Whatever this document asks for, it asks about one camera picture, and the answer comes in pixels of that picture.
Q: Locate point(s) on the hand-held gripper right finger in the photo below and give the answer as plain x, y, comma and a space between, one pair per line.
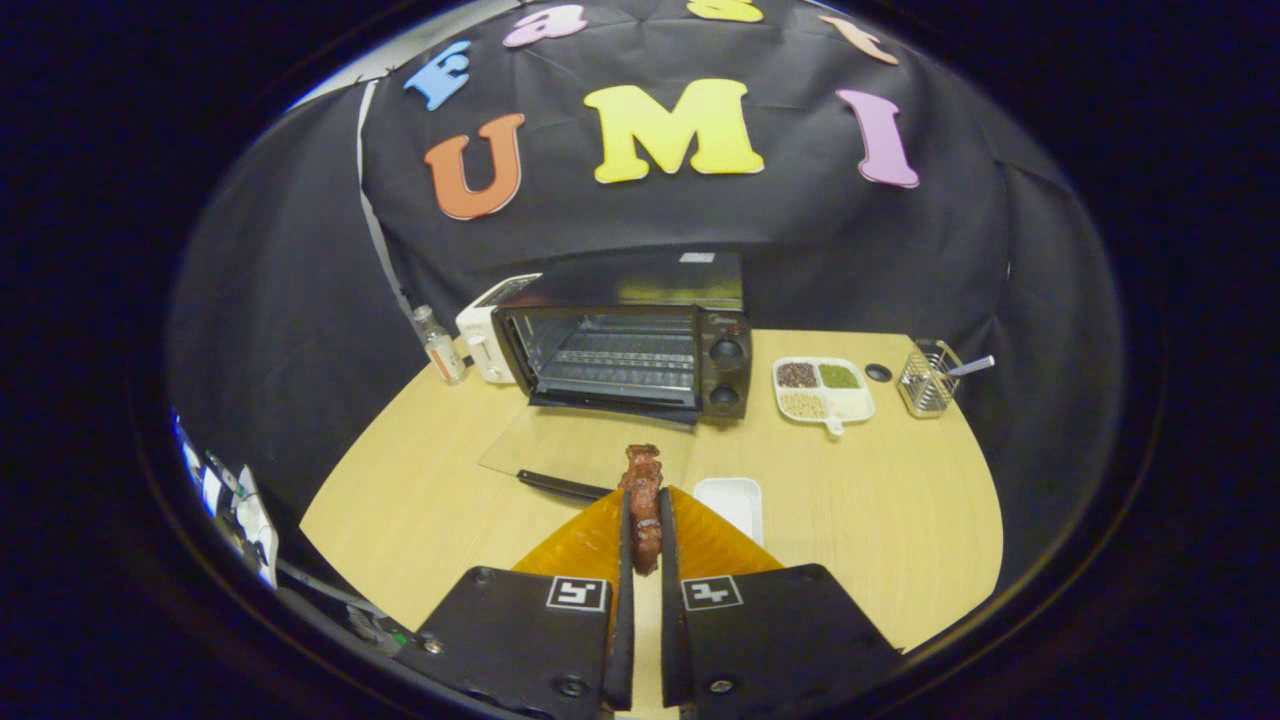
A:
672, 650

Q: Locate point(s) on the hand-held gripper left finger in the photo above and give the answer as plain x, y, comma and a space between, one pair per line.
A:
622, 650

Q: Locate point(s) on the red-brown roasted meat piece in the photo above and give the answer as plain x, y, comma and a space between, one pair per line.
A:
643, 510

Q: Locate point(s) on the black toaster oven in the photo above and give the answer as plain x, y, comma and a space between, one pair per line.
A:
725, 375

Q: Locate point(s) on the white pop-up toaster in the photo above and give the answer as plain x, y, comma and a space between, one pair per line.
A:
480, 340

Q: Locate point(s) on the small white rectangular tray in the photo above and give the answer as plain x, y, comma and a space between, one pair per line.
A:
730, 505

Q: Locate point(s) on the white divided dish of grains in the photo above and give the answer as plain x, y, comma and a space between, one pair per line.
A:
856, 405

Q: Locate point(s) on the small black disc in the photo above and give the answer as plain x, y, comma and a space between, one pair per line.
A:
878, 372

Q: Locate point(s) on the clear plastic bottle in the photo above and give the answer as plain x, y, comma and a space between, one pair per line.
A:
440, 350

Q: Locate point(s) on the metal spoon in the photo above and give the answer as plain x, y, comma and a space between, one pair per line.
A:
975, 366

